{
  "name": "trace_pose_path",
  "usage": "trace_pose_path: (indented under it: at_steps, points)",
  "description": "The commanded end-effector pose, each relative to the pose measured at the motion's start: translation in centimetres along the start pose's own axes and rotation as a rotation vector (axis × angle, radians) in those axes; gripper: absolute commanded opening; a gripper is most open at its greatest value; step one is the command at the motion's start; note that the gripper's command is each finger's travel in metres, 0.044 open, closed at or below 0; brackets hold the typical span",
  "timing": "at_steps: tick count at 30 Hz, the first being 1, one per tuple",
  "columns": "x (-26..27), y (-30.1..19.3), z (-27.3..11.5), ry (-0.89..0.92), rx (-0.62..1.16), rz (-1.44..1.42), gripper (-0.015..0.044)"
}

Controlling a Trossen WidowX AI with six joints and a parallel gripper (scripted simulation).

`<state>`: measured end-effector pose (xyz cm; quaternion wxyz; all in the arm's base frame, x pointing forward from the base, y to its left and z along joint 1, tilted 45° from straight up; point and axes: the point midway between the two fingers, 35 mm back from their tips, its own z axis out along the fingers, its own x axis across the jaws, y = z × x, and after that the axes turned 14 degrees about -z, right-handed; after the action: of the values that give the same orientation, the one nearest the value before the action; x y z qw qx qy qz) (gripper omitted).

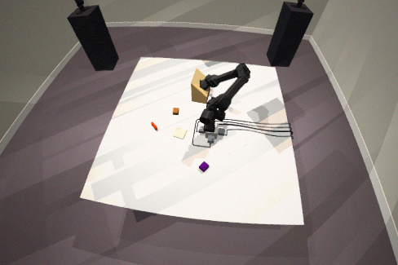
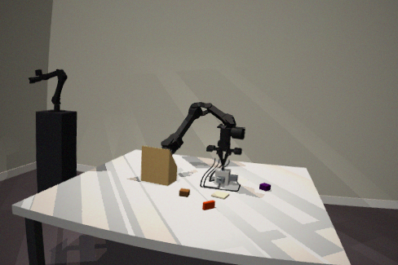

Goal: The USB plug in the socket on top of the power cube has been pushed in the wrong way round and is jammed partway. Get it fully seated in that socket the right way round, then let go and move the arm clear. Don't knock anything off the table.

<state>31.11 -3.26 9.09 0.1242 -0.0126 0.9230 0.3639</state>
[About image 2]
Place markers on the red rectangular block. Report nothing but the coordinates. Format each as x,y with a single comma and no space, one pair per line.
208,205

